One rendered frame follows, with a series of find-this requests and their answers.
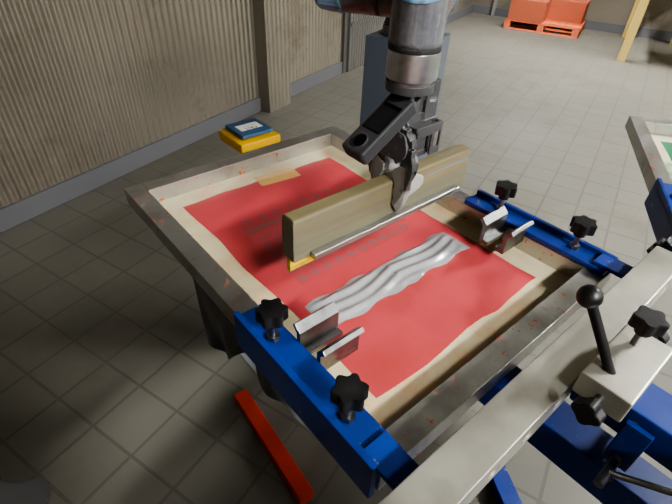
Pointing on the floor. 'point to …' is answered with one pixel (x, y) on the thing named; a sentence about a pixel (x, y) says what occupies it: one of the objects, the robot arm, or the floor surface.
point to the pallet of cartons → (548, 16)
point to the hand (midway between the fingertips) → (386, 201)
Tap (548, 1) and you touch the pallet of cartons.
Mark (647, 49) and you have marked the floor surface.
